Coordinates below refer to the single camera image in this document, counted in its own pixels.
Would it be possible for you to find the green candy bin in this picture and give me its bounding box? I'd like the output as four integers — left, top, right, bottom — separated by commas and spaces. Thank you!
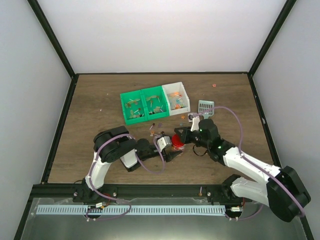
141, 86, 170, 121
120, 90, 147, 125

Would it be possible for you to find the light blue slotted scoop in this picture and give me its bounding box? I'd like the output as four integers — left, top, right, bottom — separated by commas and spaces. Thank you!
198, 100, 215, 119

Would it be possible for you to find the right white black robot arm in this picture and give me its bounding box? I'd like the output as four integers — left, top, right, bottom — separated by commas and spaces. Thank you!
174, 119, 311, 222

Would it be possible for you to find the black frame post right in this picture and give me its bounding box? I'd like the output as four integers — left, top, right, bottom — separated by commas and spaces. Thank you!
248, 0, 297, 77

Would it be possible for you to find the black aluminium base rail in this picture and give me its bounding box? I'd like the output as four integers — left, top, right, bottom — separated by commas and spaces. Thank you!
30, 183, 252, 204

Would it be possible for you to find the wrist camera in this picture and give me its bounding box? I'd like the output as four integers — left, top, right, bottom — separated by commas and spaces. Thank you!
156, 136, 172, 151
187, 113, 200, 132

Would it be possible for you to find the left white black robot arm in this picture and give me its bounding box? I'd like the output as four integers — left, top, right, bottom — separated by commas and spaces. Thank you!
74, 125, 183, 202

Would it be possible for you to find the black frame post left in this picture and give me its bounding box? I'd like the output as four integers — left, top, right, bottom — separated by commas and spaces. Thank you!
27, 0, 76, 79

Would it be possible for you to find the clear plastic cup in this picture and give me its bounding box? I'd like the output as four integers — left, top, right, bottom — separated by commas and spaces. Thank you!
172, 146, 185, 154

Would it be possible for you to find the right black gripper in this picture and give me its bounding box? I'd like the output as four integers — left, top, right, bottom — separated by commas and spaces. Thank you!
174, 127, 210, 149

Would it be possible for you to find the black frame post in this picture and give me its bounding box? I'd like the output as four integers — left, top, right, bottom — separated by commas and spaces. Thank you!
248, 0, 297, 77
27, 0, 76, 79

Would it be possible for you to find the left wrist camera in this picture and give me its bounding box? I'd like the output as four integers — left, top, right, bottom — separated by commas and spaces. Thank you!
156, 136, 172, 151

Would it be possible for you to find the white candy bin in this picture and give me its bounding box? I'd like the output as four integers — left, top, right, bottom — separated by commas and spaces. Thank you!
162, 82, 191, 116

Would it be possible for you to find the red round lid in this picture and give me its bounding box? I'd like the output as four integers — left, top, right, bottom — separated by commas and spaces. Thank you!
171, 134, 185, 148

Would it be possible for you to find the light blue slotted cable duct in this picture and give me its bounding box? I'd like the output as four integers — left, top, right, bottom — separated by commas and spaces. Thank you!
35, 204, 226, 217

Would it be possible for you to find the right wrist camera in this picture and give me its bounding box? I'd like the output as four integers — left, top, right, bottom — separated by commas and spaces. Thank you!
187, 113, 200, 132

